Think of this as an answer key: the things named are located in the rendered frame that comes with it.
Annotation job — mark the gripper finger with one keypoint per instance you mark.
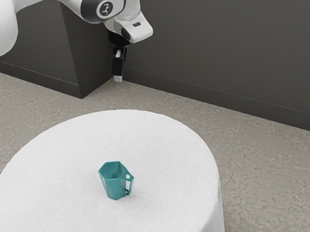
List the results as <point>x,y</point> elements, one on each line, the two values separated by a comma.
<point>118,65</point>

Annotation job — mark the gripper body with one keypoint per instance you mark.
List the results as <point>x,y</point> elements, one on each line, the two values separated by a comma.
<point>117,40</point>

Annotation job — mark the teal faceted mug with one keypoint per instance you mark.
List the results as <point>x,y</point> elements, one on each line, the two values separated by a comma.
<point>114,180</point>

